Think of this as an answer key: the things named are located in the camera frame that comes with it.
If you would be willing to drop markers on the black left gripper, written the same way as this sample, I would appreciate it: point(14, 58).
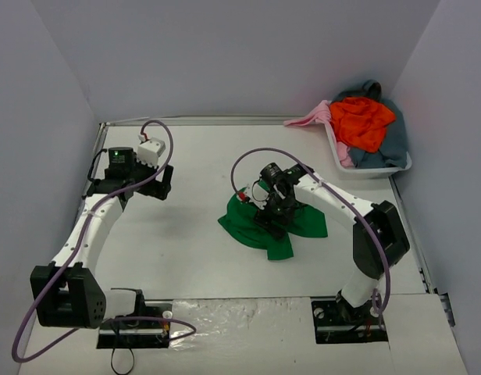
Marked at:
point(160, 182)

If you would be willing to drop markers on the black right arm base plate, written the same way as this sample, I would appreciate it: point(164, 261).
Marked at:
point(335, 325)

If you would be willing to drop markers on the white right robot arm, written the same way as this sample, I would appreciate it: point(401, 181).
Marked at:
point(378, 235)

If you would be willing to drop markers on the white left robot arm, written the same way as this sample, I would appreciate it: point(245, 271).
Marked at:
point(66, 290)

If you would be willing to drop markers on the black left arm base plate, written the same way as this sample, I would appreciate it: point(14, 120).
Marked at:
point(133, 335)

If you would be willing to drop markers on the right side table rail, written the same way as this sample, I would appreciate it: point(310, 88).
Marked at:
point(416, 248)

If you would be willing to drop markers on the green t shirt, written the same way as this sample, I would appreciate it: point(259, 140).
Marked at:
point(239, 223)

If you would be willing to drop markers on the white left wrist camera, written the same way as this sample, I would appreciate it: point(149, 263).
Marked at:
point(149, 150)

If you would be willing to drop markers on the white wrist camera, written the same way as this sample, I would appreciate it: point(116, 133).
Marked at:
point(254, 194)
point(149, 150)

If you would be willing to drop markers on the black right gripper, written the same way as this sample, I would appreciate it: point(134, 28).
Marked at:
point(270, 223)

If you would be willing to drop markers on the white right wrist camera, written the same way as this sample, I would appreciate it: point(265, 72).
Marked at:
point(254, 194)

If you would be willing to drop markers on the grey blue t shirt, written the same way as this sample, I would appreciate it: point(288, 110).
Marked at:
point(393, 151)

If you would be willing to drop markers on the pink t shirt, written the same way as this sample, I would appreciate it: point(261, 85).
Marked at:
point(321, 115)

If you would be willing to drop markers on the orange t shirt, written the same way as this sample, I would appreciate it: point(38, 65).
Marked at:
point(361, 122)

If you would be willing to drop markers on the aluminium table edge rail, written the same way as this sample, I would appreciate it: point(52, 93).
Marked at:
point(231, 120)

